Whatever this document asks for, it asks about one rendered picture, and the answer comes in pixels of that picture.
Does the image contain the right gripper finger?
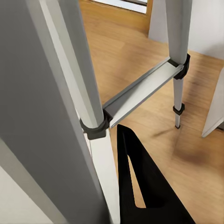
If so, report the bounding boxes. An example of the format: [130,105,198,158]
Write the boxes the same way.
[117,124,196,224]

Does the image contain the camera tripod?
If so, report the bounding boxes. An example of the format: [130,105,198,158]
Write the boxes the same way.
[0,0,192,224]

